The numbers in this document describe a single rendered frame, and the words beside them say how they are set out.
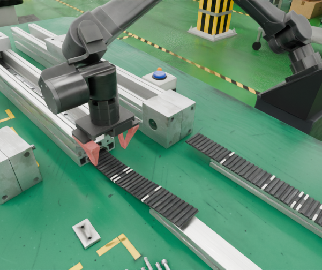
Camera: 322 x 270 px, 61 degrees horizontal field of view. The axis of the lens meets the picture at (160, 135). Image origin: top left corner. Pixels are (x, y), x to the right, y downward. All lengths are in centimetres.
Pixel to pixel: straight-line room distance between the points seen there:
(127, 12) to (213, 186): 39
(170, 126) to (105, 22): 27
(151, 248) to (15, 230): 25
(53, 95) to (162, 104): 30
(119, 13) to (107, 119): 20
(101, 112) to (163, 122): 19
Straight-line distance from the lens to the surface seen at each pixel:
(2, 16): 241
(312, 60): 96
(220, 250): 49
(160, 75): 86
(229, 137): 75
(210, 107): 86
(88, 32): 49
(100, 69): 49
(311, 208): 60
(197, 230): 50
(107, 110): 51
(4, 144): 62
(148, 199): 53
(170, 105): 67
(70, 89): 46
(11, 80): 88
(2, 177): 60
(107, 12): 55
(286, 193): 60
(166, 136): 66
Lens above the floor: 123
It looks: 38 degrees down
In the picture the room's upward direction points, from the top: 2 degrees clockwise
